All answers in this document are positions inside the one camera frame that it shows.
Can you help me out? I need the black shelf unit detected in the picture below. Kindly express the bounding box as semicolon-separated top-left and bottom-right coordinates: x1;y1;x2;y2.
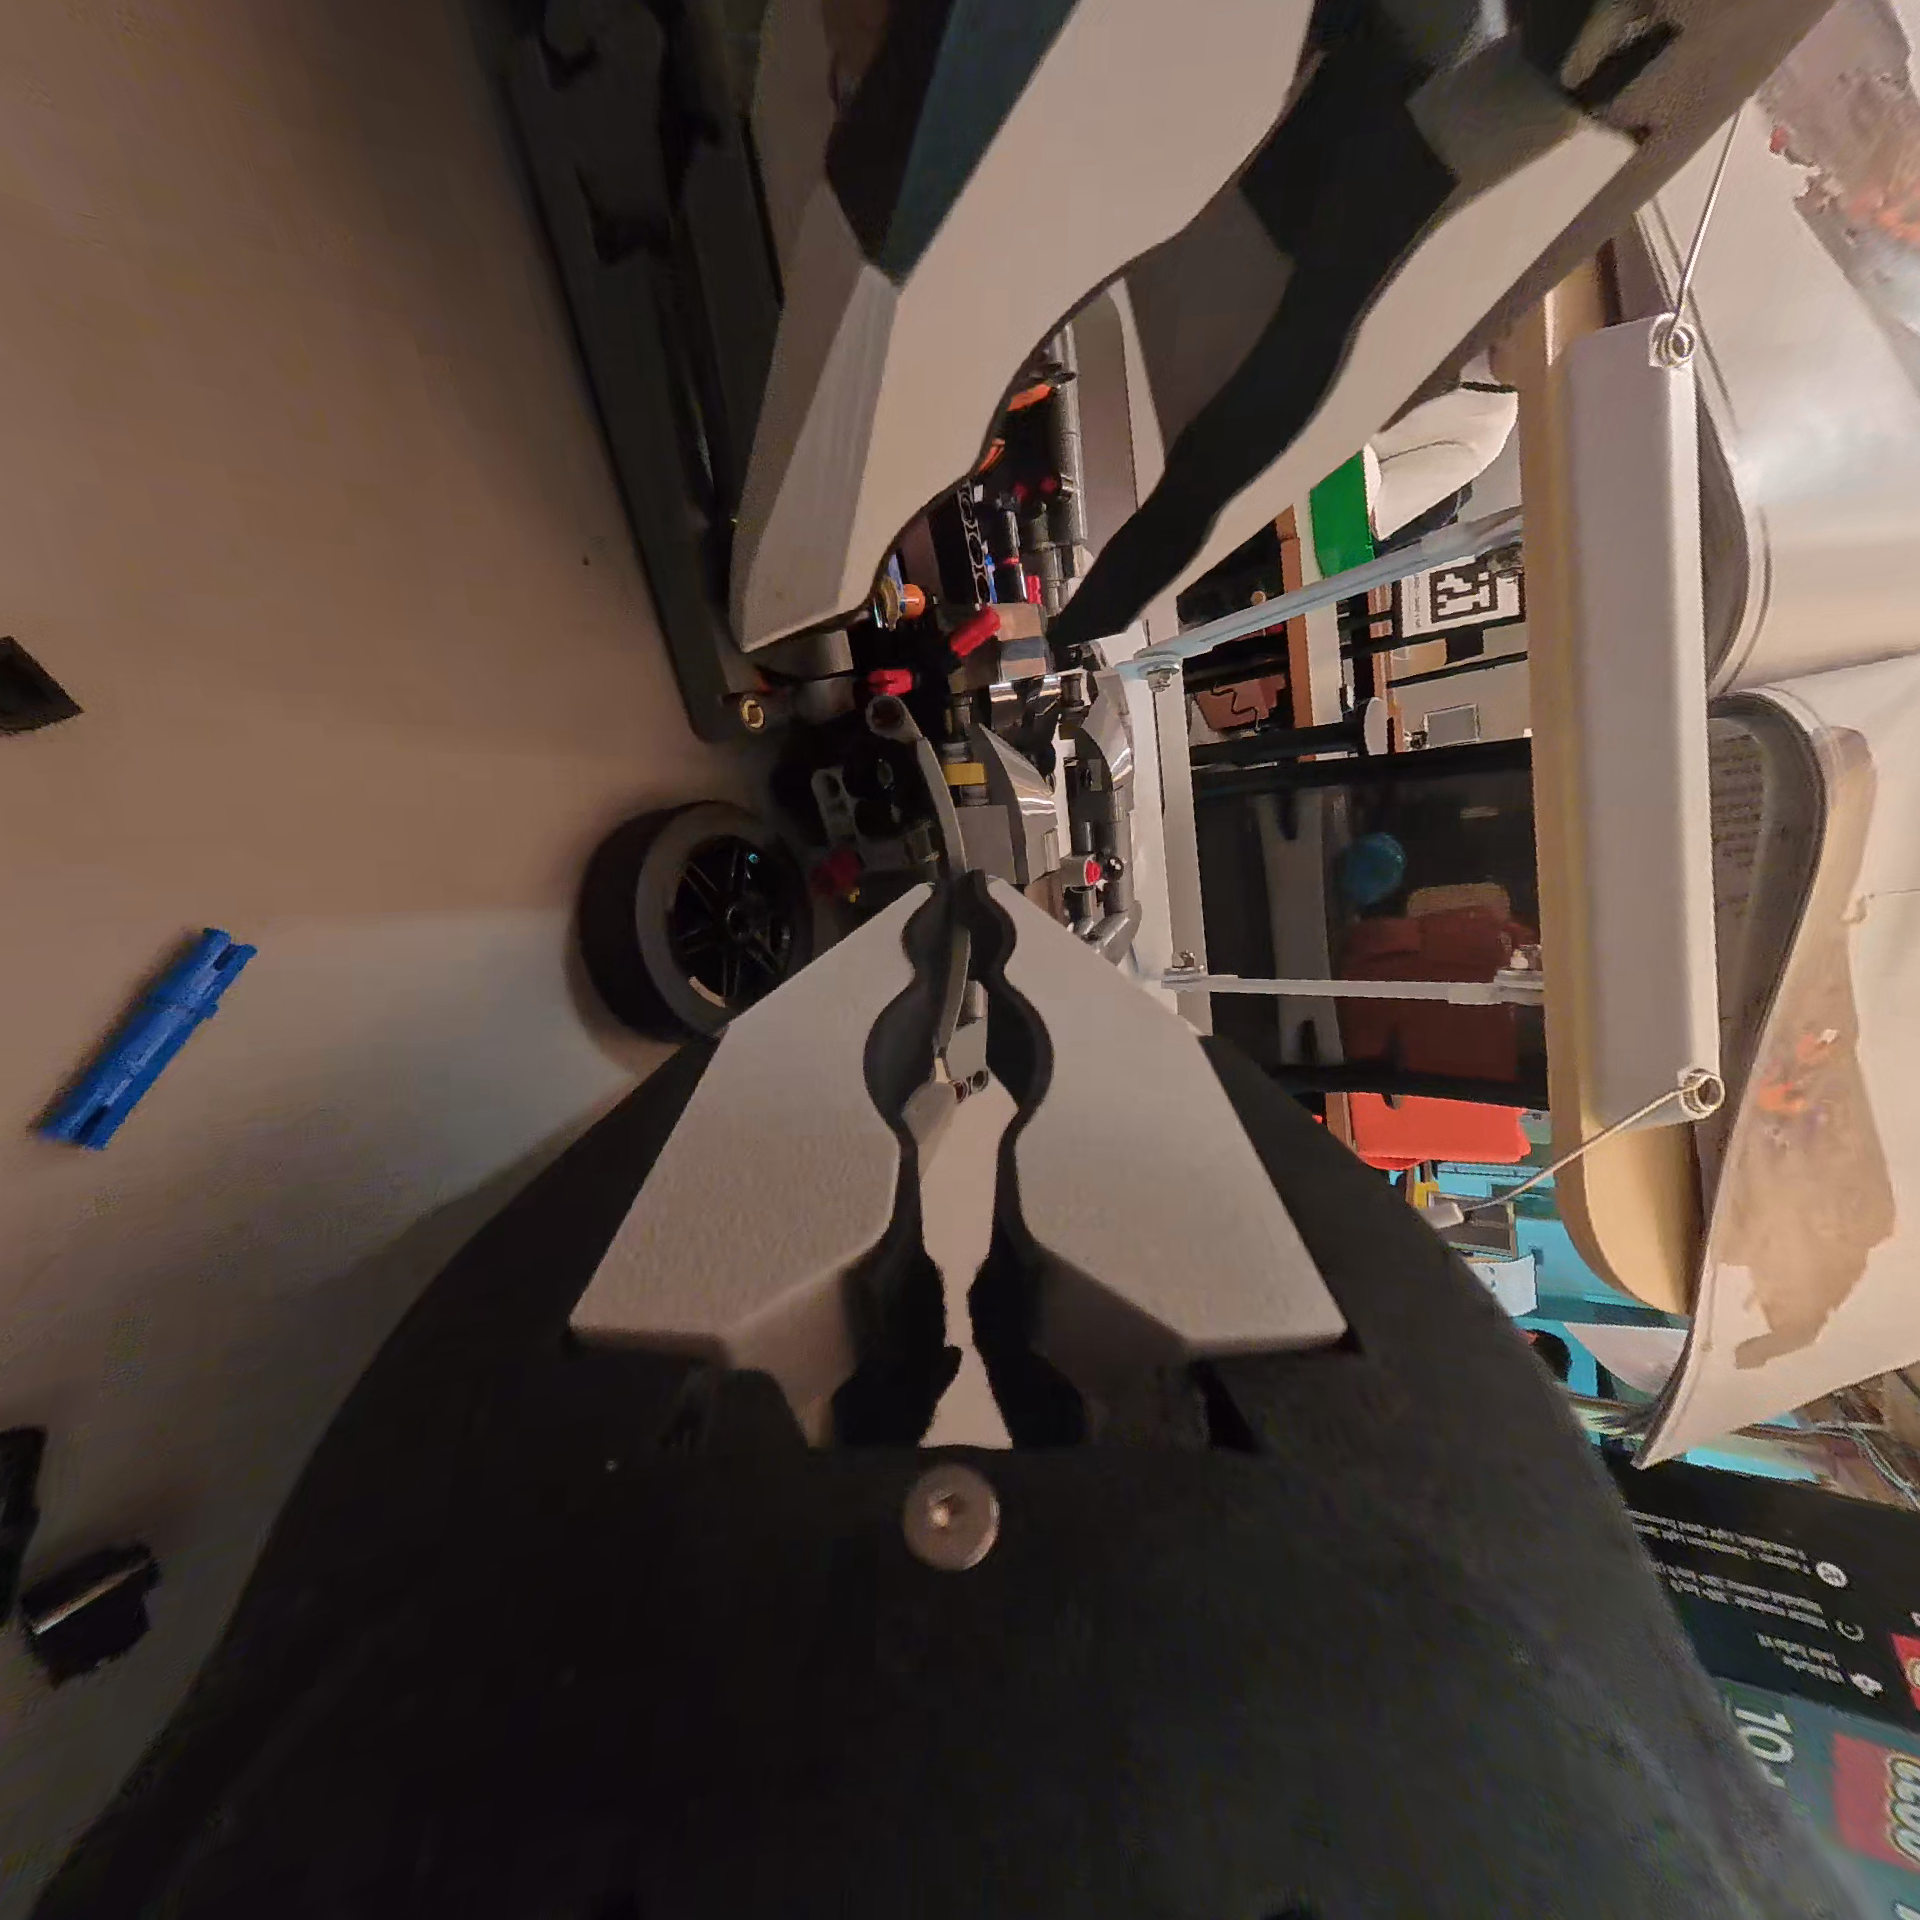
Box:
1185;736;1548;1113

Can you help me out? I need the green box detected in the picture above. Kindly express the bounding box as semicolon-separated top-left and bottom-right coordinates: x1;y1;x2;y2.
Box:
1308;450;1382;578

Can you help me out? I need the thin book stand cord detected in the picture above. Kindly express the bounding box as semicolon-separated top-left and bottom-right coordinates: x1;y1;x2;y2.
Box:
1658;104;1753;368

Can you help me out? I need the lego instruction booklet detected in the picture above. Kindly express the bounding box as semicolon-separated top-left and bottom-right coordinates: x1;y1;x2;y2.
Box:
1627;0;1920;1471

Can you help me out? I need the cluster of small lego connectors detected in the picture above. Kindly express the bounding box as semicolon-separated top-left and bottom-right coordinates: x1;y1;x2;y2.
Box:
0;1424;165;1689

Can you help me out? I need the grey lego car model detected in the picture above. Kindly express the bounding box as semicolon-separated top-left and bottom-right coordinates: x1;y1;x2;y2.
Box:
497;0;1150;1050

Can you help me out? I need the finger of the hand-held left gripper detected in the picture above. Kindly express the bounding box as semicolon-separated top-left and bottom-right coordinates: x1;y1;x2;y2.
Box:
1050;63;1644;642
726;0;1327;654

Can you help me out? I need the blue lego pin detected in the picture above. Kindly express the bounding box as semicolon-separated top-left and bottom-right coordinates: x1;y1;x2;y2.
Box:
36;927;260;1154

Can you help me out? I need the black lego set box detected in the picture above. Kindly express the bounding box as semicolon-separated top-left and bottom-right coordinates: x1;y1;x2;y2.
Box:
1611;1455;1920;1920

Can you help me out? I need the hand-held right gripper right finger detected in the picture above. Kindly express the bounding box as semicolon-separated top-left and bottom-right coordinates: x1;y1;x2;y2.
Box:
966;873;1346;1448

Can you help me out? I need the small black lego bush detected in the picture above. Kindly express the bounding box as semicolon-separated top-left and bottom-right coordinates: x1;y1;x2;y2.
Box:
0;637;84;736

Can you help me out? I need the orange box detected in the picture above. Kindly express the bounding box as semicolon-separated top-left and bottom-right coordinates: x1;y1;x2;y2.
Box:
1342;1093;1532;1167

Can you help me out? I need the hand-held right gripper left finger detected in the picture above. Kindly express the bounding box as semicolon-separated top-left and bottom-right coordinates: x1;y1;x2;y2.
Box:
567;877;963;1448

